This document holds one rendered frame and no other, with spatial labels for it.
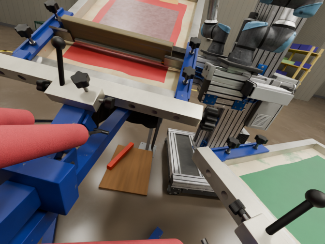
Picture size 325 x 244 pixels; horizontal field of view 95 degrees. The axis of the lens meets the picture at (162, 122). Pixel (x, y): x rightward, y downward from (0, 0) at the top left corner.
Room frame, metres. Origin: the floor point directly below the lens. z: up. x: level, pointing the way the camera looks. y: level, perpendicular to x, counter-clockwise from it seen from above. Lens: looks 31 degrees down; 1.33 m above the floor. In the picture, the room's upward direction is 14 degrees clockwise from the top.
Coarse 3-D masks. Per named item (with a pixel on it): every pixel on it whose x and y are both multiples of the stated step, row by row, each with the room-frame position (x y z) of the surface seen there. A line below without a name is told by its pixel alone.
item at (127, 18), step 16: (112, 0) 0.96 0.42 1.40; (128, 0) 0.99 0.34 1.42; (144, 0) 1.03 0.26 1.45; (96, 16) 0.82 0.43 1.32; (112, 16) 0.85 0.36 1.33; (128, 16) 0.88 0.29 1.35; (80, 48) 0.63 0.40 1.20; (96, 48) 0.65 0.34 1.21; (96, 64) 0.58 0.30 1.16; (112, 64) 0.59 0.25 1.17
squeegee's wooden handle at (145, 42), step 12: (72, 24) 0.59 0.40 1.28; (84, 24) 0.58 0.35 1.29; (96, 24) 0.59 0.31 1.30; (84, 36) 0.61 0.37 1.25; (96, 36) 0.60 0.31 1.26; (108, 36) 0.59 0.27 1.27; (120, 36) 0.58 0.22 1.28; (132, 36) 0.58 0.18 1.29; (144, 36) 0.59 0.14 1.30; (120, 48) 0.61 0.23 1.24; (132, 48) 0.61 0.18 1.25; (144, 48) 0.60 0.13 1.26; (156, 48) 0.59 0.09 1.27; (168, 48) 0.58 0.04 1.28
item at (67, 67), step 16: (80, 0) 0.83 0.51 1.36; (96, 0) 0.93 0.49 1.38; (192, 0) 1.13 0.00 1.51; (80, 16) 0.78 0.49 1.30; (192, 32) 0.81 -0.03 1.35; (48, 48) 0.57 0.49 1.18; (48, 64) 0.49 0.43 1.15; (64, 64) 0.50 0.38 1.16; (112, 80) 0.49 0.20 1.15; (128, 80) 0.50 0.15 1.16
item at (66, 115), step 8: (64, 104) 0.33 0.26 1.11; (64, 112) 0.31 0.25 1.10; (72, 112) 0.31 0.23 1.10; (80, 112) 0.32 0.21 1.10; (88, 112) 0.34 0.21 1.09; (56, 120) 0.29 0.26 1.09; (64, 120) 0.29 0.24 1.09; (72, 120) 0.30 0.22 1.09; (80, 120) 0.31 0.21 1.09; (64, 152) 0.25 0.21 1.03
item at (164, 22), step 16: (144, 16) 0.90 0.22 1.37; (160, 16) 0.93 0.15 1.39; (176, 16) 0.96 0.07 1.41; (144, 32) 0.80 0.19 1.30; (160, 32) 0.82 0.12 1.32; (176, 32) 0.85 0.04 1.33; (128, 64) 0.61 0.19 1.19; (144, 64) 0.63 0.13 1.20; (160, 64) 0.65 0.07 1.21; (160, 80) 0.58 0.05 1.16
